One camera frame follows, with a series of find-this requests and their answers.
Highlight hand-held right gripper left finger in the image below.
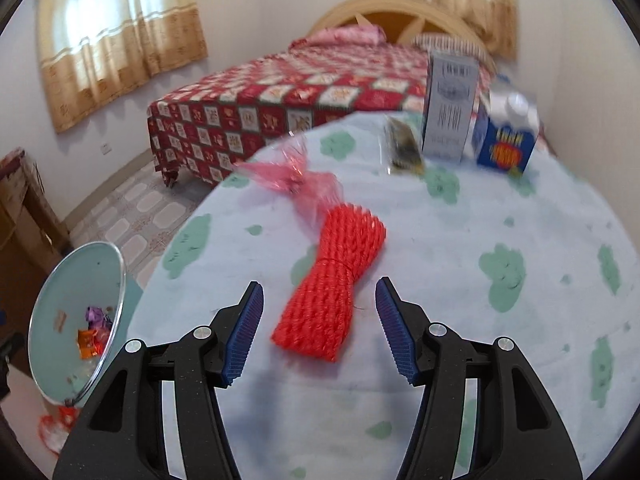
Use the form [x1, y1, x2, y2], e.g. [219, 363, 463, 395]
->
[52, 281, 265, 480]

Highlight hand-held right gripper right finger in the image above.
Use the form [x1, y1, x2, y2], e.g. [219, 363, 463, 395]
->
[375, 276, 584, 480]

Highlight red rope bundle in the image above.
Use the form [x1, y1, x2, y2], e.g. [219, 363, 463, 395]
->
[271, 203, 387, 364]

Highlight light blue trash can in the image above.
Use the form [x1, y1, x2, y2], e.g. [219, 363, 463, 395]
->
[27, 241, 135, 407]

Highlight purple wrapper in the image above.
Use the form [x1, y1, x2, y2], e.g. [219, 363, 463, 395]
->
[86, 306, 113, 330]

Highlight brown wooden cabinet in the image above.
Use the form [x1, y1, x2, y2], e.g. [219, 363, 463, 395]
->
[0, 147, 72, 263]

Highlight pink plastic bag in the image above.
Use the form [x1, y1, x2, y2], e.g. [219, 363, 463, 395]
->
[234, 137, 347, 234]

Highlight small clear packet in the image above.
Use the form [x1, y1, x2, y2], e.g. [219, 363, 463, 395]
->
[382, 116, 427, 176]

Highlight blue carton box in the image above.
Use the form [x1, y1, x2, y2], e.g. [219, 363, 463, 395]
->
[472, 107, 541, 177]

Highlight tall white box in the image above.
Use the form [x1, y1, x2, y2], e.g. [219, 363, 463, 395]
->
[421, 51, 480, 164]

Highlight bed with red patterned sheet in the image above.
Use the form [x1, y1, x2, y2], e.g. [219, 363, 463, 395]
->
[146, 37, 501, 189]

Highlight striped pillow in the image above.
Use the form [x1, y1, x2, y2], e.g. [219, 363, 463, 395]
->
[410, 32, 490, 60]

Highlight pink floral pillow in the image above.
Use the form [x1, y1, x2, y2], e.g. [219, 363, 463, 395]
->
[306, 25, 387, 47]

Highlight cream wooden headboard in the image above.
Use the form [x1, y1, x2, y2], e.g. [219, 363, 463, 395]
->
[306, 0, 497, 63]

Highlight wide beige curtain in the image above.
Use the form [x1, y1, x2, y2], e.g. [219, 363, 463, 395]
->
[36, 0, 209, 134]

